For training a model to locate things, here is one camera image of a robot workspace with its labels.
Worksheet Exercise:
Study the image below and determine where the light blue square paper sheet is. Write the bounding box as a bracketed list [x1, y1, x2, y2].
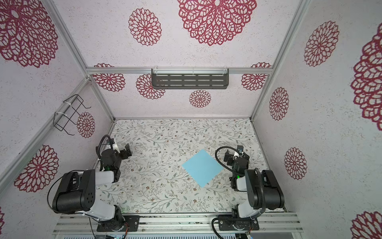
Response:
[182, 149, 224, 187]

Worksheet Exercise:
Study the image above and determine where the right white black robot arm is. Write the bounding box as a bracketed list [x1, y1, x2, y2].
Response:
[219, 145, 285, 219]

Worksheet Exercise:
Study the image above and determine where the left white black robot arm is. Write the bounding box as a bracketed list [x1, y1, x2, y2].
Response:
[51, 144, 132, 232]

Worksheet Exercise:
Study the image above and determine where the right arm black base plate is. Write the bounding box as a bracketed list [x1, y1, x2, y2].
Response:
[217, 215, 260, 231]

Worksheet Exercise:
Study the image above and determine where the aluminium front rail frame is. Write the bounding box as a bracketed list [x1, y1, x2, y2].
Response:
[52, 212, 303, 236]

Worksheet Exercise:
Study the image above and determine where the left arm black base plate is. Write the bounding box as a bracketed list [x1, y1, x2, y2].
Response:
[96, 215, 140, 232]

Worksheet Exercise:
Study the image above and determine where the black wire wall rack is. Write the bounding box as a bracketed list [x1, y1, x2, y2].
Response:
[52, 94, 91, 136]

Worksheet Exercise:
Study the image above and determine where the dark grey slotted wall shelf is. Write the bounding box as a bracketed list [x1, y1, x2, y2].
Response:
[151, 68, 229, 90]

